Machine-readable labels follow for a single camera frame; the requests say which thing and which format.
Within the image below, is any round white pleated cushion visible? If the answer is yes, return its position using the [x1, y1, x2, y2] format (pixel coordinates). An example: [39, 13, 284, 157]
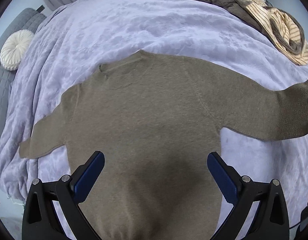
[0, 29, 34, 71]

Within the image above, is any grey quilted headboard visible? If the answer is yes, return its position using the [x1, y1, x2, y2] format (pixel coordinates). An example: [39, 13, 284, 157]
[0, 8, 46, 137]

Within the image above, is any olive green knit sweater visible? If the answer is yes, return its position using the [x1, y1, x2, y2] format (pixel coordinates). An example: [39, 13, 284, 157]
[19, 50, 308, 239]

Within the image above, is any lavender plush blanket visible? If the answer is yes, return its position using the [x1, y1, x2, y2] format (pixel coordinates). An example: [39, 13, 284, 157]
[0, 0, 308, 240]

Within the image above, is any brown and striped garment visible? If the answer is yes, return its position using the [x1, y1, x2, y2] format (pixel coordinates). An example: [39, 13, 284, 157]
[171, 0, 308, 66]

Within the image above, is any black cable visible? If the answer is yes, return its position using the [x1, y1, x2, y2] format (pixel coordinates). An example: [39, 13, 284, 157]
[288, 214, 308, 230]

